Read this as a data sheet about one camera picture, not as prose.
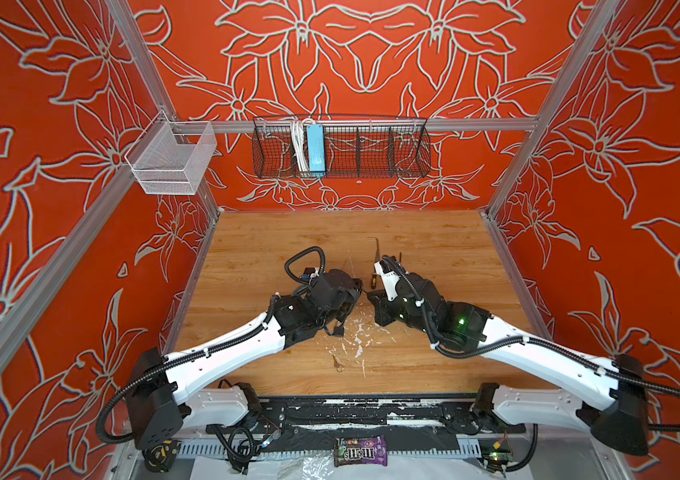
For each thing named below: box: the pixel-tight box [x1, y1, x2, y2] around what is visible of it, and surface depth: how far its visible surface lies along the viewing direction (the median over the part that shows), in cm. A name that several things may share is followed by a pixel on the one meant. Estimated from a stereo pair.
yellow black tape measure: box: [142, 439, 182, 473], surface depth 68 cm
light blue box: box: [307, 124, 325, 173], surface depth 91 cm
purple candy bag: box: [333, 434, 388, 467], surface depth 69 cm
